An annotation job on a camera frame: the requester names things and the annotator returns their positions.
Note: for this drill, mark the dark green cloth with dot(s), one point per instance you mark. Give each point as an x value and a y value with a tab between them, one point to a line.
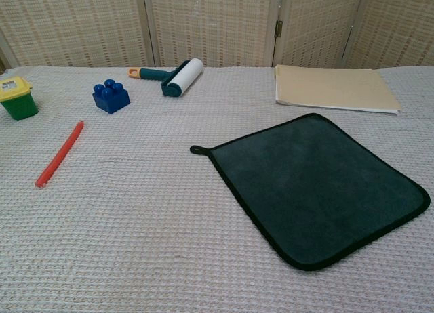
315	187

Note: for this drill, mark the teal lint roller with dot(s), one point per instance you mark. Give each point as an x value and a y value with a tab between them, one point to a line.
179	77

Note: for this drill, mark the white woven tablecloth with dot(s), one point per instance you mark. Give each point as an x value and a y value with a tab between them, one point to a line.
135	208

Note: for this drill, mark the blue toy building block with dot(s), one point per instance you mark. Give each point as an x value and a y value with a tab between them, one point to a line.
111	97

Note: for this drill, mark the woven folding screen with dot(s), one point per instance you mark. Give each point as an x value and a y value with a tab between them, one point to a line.
210	25

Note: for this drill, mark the beige paper folder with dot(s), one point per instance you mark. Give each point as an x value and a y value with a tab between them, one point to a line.
332	87

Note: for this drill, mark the brass screen hinge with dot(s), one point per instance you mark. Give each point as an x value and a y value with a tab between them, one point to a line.
278	28

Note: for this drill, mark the red plastic stick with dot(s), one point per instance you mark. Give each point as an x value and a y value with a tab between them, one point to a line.
60	154

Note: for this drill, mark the green tub with yellow lid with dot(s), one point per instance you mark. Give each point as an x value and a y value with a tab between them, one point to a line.
17	99

